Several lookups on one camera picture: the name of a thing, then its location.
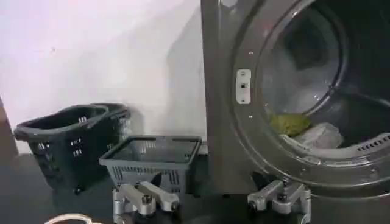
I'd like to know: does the white garment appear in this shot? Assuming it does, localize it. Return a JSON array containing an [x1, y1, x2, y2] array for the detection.
[[292, 122, 345, 150]]

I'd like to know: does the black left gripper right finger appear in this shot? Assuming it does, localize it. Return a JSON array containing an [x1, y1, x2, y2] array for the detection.
[[247, 179, 312, 224]]

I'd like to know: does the grey dryer machine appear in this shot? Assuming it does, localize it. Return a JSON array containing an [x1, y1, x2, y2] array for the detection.
[[200, 0, 390, 224]]

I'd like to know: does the white cable loop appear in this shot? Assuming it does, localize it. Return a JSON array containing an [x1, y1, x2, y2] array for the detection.
[[44, 213, 103, 224]]

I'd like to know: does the green garment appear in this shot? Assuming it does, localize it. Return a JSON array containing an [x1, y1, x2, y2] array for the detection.
[[268, 111, 312, 138]]

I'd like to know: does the grey rectangular laundry basket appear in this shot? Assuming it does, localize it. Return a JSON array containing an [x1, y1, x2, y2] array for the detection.
[[99, 135, 202, 197]]

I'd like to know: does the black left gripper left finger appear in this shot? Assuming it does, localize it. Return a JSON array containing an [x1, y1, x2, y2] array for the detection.
[[112, 180, 181, 224]]

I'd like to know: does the dark green wheeled basket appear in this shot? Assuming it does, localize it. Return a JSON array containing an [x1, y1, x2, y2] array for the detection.
[[13, 102, 132, 195]]

